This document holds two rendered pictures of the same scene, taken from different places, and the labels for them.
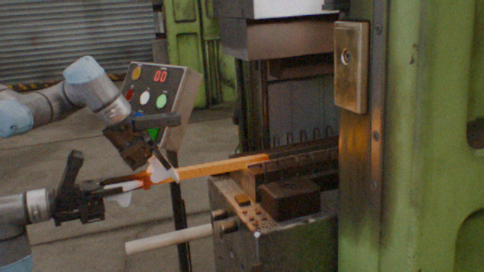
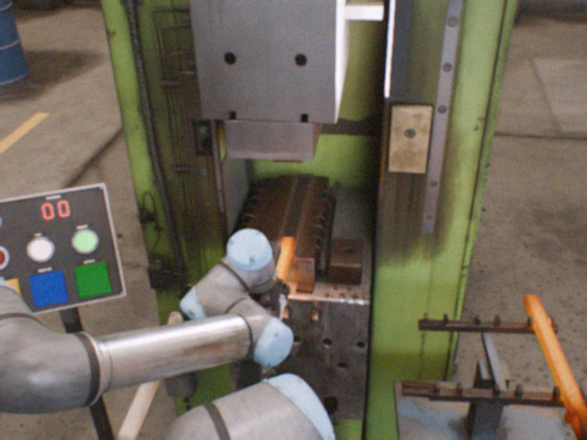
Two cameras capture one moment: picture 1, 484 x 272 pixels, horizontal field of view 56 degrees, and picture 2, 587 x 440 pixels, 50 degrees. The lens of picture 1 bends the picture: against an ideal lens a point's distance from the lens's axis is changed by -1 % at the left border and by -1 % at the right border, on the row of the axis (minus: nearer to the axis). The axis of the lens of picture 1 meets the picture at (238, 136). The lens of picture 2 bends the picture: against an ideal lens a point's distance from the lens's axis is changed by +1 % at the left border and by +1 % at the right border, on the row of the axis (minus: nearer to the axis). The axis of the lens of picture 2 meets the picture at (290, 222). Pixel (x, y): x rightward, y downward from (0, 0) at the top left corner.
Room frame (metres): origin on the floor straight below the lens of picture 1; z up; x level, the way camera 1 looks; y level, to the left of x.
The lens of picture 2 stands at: (0.50, 1.09, 1.94)
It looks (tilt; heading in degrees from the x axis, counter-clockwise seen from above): 34 degrees down; 298
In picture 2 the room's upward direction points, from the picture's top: 2 degrees counter-clockwise
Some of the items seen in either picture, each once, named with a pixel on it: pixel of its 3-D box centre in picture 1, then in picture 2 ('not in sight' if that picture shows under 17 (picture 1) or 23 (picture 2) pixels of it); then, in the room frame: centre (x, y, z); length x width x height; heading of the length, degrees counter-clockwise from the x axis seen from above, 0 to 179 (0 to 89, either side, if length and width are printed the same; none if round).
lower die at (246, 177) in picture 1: (310, 160); (286, 222); (1.21, -0.20, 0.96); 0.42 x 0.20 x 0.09; 109
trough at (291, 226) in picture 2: (314, 150); (295, 212); (1.19, -0.21, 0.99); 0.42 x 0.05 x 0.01; 109
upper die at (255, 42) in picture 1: (308, 30); (283, 104); (1.21, -0.20, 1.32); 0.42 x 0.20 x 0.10; 109
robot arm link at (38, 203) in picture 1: (41, 205); not in sight; (0.95, 0.46, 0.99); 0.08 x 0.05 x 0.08; 19
